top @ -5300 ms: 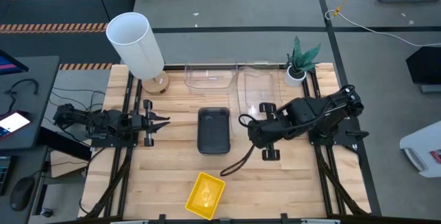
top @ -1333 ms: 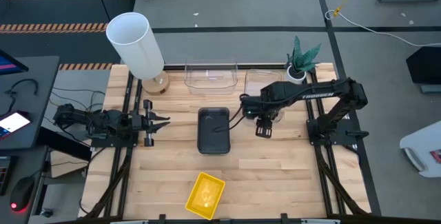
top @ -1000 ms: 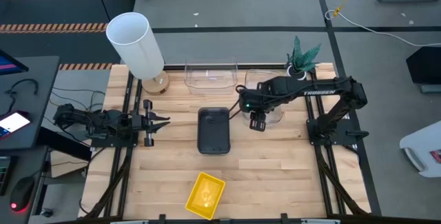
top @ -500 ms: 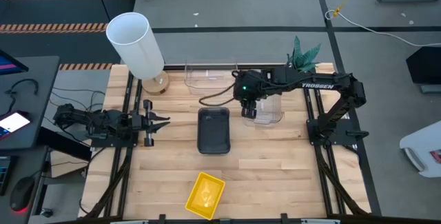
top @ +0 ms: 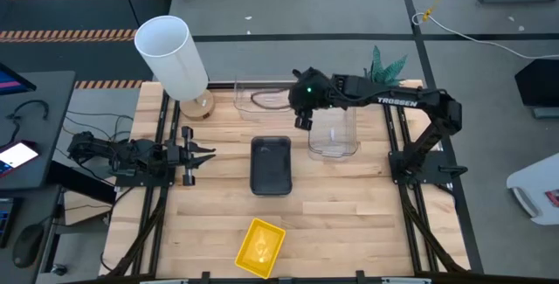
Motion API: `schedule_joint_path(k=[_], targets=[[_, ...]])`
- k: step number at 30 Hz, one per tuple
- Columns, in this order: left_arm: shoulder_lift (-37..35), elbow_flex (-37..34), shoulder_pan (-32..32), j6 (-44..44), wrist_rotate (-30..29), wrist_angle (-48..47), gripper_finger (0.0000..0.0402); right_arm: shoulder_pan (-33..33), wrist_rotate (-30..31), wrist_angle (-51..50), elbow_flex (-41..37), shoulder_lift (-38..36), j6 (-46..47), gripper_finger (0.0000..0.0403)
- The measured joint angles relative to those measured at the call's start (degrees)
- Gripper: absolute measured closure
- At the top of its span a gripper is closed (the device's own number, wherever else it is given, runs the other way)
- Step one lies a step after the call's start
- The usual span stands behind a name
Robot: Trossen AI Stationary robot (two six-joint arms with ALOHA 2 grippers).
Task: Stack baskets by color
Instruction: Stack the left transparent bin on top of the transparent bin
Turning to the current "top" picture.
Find black box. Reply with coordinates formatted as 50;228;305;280
514;59;559;108

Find black table edge rail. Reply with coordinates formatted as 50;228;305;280
65;269;559;284
207;81;298;90

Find yellow plastic basket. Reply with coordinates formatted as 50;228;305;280
234;218;286;280

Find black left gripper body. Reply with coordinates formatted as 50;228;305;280
163;125;197;187

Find green plant in white pot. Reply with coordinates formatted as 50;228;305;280
364;45;408;87

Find phone with lit screen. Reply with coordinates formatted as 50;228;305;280
0;139;40;179

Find black aluminium frame rails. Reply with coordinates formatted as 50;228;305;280
383;100;469;274
102;86;183;279

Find gray flat base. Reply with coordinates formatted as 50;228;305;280
532;107;559;120

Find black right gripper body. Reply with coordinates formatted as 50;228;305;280
287;67;336;131

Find white cable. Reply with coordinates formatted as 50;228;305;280
411;11;559;60

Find tan board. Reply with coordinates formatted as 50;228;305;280
63;187;117;226

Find computer monitor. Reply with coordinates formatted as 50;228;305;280
0;62;38;96

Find smoke gray plastic basket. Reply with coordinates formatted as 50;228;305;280
249;135;293;197

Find black desk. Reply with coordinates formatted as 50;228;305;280
0;71;117;284

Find black cable on desk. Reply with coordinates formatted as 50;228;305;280
6;99;50;145

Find black keyboard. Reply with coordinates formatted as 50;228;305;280
0;196;23;249

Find white lamp with wooden base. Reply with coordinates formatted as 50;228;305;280
134;15;216;121

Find black computer mouse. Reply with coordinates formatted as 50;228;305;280
11;224;45;269

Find black floor mat striped edge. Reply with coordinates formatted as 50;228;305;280
0;0;174;43
0;38;155;89

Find white rounded device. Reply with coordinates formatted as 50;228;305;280
506;152;559;226

